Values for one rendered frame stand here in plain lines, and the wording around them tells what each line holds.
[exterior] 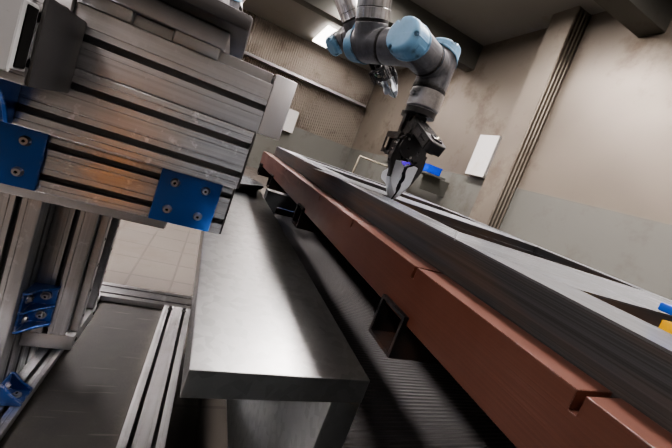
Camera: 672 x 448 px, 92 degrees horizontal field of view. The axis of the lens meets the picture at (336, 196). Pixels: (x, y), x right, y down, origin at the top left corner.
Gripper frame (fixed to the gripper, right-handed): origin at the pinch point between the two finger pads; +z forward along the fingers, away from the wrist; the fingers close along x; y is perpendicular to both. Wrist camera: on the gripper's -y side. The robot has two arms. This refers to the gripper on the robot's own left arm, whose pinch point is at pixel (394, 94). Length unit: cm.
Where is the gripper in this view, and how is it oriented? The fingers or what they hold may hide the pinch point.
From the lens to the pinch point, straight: 147.2
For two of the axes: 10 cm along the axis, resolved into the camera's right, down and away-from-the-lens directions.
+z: 4.8, 7.5, 4.5
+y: -3.3, 6.3, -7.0
